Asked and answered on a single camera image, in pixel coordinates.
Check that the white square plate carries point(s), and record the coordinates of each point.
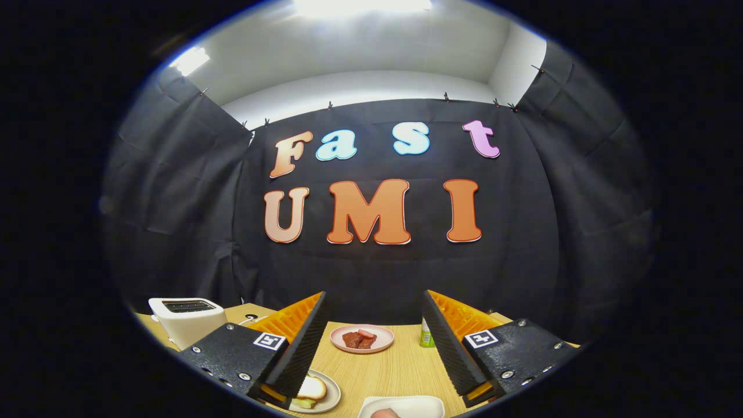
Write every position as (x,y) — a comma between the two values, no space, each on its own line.
(418,406)

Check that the toasted bread slice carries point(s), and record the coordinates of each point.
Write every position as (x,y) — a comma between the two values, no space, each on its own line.
(313,388)

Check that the pink plate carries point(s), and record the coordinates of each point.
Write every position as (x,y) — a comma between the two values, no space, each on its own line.
(384,340)

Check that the ceiling light panel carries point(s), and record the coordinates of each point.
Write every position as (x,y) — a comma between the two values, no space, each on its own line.
(188,60)

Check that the white round plate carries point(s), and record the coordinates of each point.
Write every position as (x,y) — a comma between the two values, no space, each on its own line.
(332,392)

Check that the red meat slice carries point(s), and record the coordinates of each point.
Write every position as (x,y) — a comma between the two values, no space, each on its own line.
(351,340)

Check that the black backdrop cloth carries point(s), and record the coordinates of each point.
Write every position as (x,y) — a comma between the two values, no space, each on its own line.
(377,273)

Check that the white toaster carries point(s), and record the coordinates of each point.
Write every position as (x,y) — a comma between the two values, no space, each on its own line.
(191,328)

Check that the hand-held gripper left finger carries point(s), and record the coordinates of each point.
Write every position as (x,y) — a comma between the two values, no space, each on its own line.
(302,348)

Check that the green bottle with white cap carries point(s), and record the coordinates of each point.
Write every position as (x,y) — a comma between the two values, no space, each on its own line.
(426,339)

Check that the row of black cloth clips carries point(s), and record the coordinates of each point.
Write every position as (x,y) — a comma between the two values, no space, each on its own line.
(329,105)

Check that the pink sausage slice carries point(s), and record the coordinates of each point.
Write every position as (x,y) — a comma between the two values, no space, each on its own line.
(367,333)

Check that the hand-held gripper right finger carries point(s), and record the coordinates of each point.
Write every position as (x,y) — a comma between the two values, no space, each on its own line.
(447,348)

